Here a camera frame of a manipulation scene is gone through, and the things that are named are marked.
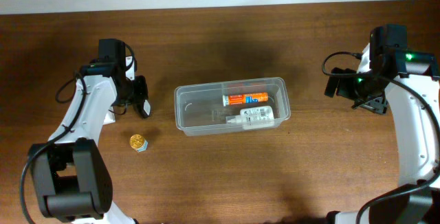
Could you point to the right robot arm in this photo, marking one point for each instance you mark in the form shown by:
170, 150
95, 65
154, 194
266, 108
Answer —
393, 77

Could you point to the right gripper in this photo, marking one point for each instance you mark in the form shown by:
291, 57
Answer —
346, 86

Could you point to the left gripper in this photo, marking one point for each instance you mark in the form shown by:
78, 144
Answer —
139, 93

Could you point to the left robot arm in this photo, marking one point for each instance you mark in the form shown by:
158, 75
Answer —
71, 182

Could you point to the dark bottle white cap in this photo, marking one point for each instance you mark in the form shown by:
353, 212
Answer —
143, 109

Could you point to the orange tablet tube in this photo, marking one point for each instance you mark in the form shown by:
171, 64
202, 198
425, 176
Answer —
246, 98

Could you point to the white spray bottle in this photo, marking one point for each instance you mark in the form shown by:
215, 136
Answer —
253, 118

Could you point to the small jar gold lid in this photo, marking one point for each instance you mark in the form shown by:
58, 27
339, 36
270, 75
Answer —
138, 143

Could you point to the white Panadol box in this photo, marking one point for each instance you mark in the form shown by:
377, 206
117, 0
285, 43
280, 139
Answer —
109, 118

